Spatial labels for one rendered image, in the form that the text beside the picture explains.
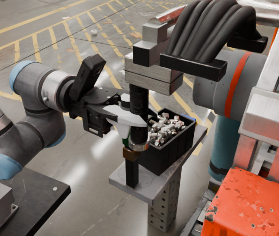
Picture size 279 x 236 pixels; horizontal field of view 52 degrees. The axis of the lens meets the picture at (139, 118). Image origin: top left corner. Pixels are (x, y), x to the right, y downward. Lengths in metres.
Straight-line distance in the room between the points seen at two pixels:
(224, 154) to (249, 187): 0.49
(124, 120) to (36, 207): 0.66
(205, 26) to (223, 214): 0.23
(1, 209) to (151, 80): 0.75
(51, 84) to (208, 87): 0.33
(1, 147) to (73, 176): 0.95
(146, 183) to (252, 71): 0.51
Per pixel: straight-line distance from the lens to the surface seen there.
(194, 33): 0.41
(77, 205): 1.47
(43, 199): 1.13
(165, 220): 1.29
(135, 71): 0.48
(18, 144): 0.69
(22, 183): 1.21
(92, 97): 0.58
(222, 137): 0.81
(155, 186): 0.92
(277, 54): 0.36
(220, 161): 0.86
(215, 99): 0.58
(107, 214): 1.42
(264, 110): 0.33
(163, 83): 0.46
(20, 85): 0.72
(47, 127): 0.74
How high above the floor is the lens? 1.14
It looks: 35 degrees down
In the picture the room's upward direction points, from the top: straight up
